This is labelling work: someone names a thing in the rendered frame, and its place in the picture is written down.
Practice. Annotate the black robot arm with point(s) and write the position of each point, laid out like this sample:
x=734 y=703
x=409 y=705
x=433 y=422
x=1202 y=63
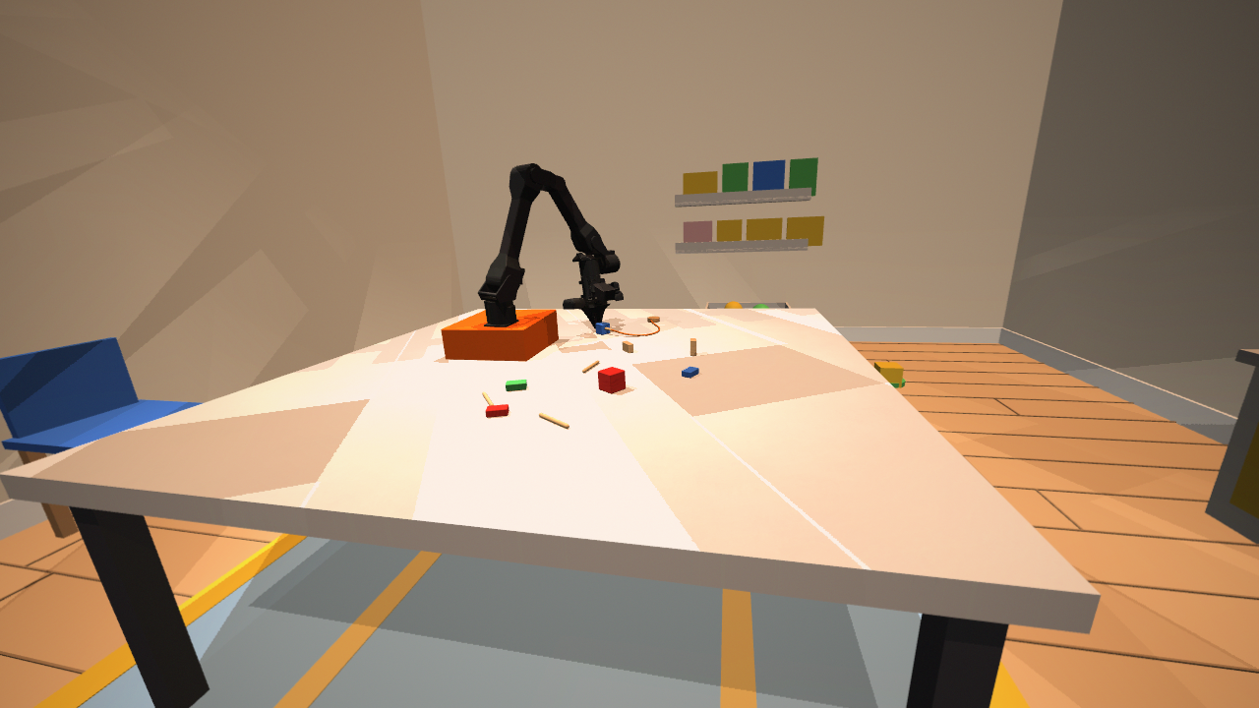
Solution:
x=505 y=274

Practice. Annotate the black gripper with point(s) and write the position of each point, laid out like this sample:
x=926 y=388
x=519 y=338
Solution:
x=594 y=309

